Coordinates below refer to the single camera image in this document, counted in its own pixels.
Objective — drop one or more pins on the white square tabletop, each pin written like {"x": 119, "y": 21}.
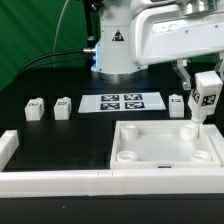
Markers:
{"x": 162, "y": 144}

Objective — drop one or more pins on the green backdrop curtain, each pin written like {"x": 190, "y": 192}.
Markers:
{"x": 34, "y": 30}

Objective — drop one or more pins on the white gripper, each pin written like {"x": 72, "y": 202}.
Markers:
{"x": 163, "y": 34}

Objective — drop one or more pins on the white U-shaped fence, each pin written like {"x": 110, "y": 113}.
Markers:
{"x": 97, "y": 182}

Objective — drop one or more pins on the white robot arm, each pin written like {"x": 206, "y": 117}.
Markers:
{"x": 113, "y": 58}

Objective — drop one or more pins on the white tag sheet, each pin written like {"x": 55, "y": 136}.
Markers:
{"x": 121, "y": 102}

